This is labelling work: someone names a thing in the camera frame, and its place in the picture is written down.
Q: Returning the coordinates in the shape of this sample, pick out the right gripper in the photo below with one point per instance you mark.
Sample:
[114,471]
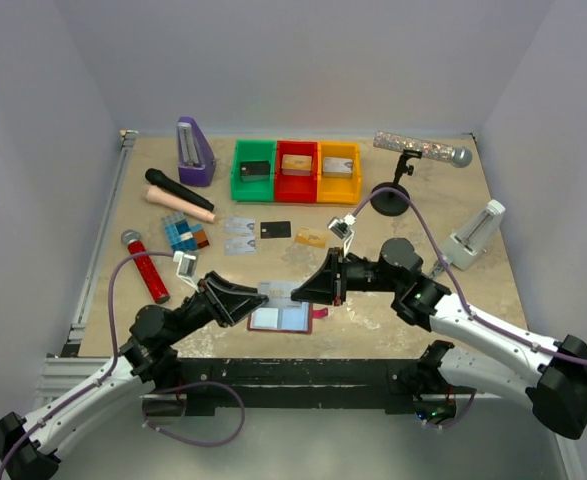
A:
[325,287]

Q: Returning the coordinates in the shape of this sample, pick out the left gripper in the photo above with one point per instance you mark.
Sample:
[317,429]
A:
[229,303]

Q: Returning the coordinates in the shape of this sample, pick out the red leather card holder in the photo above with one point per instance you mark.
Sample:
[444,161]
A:
[292,319]

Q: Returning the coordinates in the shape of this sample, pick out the silver credit card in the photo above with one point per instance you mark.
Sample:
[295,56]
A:
[279,293]
[240,245]

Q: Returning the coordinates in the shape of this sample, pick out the gold credit card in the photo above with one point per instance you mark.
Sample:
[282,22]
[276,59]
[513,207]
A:
[311,237]

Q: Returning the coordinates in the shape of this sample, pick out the blue credit card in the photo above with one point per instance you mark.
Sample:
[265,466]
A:
[239,226]

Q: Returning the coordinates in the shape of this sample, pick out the grey credit card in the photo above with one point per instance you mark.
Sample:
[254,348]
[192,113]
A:
[275,229]

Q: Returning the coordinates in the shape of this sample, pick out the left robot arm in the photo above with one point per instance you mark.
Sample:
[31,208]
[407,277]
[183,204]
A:
[31,445]

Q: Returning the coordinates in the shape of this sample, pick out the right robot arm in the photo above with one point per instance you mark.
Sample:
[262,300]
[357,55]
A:
[479,351]

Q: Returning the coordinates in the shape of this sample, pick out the silver card stack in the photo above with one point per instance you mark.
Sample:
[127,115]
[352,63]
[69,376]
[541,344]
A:
[337,167]

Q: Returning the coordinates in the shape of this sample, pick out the gold card stack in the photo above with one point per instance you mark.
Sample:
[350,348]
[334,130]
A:
[296,165]

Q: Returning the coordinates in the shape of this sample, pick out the black card stack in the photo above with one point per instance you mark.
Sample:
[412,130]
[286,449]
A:
[252,171]

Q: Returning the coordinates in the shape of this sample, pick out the blue toy brick block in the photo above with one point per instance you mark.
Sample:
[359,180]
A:
[183,236]

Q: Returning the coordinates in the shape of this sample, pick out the red glitter microphone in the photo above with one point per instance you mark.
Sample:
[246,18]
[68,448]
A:
[132,240]

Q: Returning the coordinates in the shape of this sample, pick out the yellow plastic bin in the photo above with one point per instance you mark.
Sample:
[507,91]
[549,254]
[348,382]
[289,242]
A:
[339,178]

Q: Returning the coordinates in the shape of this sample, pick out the black microphone stand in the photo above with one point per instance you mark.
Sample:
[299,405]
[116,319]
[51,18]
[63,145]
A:
[391,198]

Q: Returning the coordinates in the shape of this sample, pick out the red plastic bin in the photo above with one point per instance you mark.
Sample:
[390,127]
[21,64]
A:
[295,189]

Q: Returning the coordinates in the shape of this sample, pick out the pink microphone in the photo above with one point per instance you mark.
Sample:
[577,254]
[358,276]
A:
[156,195]

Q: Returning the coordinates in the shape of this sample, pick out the green plastic bin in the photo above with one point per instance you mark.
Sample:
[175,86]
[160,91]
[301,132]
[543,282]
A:
[253,150]

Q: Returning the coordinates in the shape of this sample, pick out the purple metronome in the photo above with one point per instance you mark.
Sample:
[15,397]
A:
[196,160]

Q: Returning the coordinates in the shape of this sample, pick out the white metronome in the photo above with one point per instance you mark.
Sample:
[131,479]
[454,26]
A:
[464,246]

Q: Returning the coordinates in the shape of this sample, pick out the black microphone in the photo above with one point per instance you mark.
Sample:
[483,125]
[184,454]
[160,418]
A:
[157,178]

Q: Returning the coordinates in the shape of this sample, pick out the silver glitter microphone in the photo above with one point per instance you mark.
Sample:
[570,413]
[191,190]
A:
[458,157]

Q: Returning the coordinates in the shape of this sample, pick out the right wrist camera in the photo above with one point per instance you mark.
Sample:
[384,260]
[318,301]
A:
[343,228]

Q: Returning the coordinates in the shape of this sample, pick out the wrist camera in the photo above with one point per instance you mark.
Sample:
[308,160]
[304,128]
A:
[186,262]
[343,228]

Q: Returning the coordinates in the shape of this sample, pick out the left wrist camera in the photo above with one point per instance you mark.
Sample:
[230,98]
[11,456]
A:
[186,262]

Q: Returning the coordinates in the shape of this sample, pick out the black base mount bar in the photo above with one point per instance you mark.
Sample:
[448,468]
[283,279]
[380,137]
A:
[390,385]

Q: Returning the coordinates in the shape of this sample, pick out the aluminium frame rail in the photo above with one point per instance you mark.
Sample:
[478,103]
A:
[63,371]

